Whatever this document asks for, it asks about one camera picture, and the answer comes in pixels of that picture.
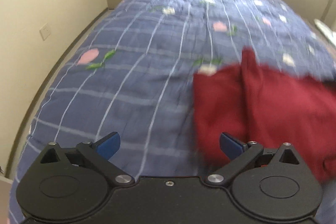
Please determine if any beige wall socket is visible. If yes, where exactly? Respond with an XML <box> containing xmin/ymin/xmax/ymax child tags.
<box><xmin>39</xmin><ymin>23</ymin><xmax>51</xmax><ymax>41</ymax></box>

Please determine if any blue checked floral quilt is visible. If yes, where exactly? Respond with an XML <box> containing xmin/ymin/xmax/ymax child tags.
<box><xmin>9</xmin><ymin>0</ymin><xmax>335</xmax><ymax>223</ymax></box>

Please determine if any red knit sweater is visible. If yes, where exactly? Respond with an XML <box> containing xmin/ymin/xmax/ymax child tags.
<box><xmin>193</xmin><ymin>48</ymin><xmax>335</xmax><ymax>182</ymax></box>

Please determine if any light patterned pillow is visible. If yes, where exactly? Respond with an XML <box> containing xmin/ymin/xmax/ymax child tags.
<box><xmin>314</xmin><ymin>19</ymin><xmax>336</xmax><ymax>47</ymax></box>

